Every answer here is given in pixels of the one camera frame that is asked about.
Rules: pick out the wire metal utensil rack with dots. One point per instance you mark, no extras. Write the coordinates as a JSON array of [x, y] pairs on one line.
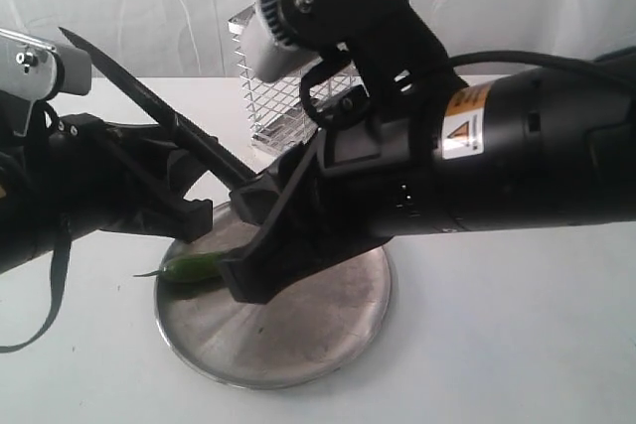
[[278, 96]]

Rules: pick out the round steel plate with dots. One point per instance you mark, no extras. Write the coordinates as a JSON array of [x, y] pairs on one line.
[[309, 330]]

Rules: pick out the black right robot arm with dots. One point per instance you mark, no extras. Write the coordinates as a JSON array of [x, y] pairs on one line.
[[539, 148]]

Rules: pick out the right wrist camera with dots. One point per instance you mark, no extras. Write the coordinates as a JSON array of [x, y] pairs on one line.
[[384, 37]]

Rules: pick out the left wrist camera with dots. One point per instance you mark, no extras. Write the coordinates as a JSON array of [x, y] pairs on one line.
[[35, 70]]

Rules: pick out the black knife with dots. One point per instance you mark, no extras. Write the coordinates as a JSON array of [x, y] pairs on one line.
[[164, 111]]

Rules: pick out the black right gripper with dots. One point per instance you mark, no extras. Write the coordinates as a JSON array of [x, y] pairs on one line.
[[341, 193]]

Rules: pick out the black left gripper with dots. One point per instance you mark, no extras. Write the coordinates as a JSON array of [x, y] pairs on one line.
[[86, 174]]

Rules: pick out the green cucumber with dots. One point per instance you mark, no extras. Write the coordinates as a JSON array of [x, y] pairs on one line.
[[189, 269]]

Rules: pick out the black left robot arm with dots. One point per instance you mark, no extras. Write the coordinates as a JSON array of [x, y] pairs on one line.
[[16, 247]]

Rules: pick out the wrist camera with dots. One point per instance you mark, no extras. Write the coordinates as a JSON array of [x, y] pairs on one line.
[[384, 37], [35, 70]]

